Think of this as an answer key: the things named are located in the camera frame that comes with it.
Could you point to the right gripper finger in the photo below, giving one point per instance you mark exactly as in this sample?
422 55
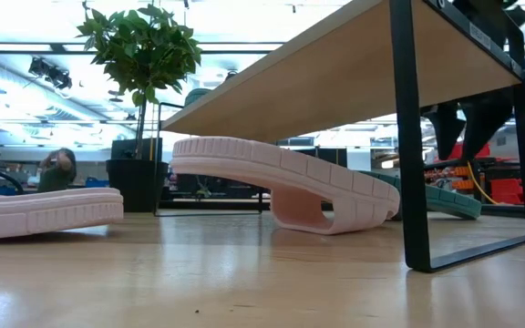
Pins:
445 132
486 123

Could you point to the green rubber slide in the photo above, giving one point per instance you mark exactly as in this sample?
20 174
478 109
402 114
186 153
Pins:
454 200
196 96

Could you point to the wooden shelf black metal frame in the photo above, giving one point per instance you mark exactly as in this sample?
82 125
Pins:
335 73

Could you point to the pink rubber slide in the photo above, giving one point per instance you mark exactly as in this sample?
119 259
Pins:
39 214
290 168

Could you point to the black rack red orange bins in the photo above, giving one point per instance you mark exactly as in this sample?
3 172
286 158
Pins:
504 191

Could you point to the potted green plant black pot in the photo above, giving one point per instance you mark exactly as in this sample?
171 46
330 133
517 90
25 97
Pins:
144 50

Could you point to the small black partition panel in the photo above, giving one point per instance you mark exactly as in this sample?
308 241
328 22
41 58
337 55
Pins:
126 148

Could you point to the blue bin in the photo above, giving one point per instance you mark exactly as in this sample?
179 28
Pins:
96 183

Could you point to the person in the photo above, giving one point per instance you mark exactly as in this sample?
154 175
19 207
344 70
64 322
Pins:
57 175

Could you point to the black ceiling spotlight cluster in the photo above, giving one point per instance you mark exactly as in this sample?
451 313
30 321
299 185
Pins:
53 75

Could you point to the black aluminium rig frame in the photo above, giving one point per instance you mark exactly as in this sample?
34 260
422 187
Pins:
217 206

